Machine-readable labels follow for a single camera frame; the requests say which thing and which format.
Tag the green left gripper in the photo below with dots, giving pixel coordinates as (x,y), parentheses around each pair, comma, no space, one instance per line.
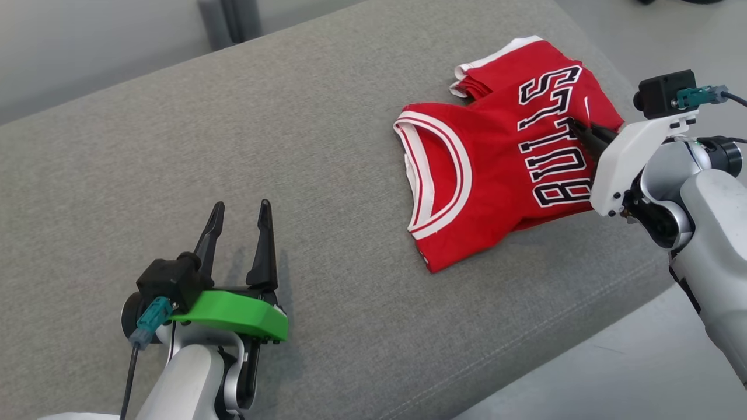
(233,312)

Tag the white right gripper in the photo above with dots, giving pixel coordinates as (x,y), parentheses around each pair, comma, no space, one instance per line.
(624,157)

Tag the red shorts with white trim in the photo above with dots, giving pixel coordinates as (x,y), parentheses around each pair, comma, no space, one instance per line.
(513,61)

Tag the red Bulls basketball jersey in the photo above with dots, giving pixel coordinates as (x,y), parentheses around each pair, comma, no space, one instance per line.
(484,192)

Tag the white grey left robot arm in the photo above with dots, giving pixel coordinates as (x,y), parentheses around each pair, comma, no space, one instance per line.
(187,379)

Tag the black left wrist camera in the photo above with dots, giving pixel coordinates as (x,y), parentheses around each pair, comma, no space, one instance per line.
(166,280)

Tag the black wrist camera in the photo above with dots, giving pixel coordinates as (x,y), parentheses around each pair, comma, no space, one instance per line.
(659,93)
(166,280)

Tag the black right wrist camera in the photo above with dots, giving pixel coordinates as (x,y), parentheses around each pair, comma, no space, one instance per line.
(659,93)

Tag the grey background post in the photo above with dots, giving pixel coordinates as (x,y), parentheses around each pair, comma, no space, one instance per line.
(233,20)

